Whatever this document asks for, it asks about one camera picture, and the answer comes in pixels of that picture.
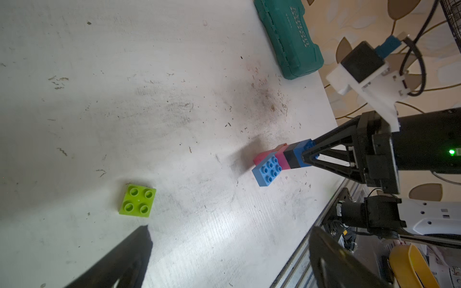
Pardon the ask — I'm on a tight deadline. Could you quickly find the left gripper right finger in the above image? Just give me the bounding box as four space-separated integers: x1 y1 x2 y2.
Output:
309 227 389 288

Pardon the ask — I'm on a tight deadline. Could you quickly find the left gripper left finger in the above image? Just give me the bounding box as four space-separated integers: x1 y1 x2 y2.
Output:
67 226 153 288

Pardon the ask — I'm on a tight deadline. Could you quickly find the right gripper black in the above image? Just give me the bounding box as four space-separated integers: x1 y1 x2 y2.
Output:
301 111 400 194

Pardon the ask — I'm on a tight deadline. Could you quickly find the black lego brick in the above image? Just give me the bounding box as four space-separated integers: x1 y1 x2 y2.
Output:
283 142 300 169

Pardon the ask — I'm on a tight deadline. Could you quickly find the green lego brick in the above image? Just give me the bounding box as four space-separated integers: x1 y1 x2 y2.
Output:
119 184 157 218

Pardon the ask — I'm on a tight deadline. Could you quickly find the pink lego brick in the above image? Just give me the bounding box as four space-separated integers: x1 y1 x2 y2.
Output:
253 143 288 166
275 150 291 170

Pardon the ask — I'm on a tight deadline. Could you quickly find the light blue long lego brick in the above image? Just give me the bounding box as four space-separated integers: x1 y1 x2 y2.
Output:
252 152 282 187

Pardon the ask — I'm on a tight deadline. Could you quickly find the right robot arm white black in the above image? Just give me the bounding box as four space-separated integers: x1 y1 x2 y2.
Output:
301 108 461 248

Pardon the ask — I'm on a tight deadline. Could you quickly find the yellow tape roll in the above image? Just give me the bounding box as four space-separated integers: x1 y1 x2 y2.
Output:
389 244 440 288

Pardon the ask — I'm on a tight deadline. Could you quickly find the green plastic tool case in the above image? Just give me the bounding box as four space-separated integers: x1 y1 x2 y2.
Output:
254 0 324 80

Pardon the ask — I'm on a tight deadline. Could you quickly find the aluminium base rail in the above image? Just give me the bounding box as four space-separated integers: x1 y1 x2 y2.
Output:
271 180 365 288

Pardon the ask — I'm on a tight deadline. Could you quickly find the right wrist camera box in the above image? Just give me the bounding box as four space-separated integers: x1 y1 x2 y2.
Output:
326 33 411 132

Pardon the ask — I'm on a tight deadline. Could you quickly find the black wire basket right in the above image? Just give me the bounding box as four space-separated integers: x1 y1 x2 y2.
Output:
439 0 461 51

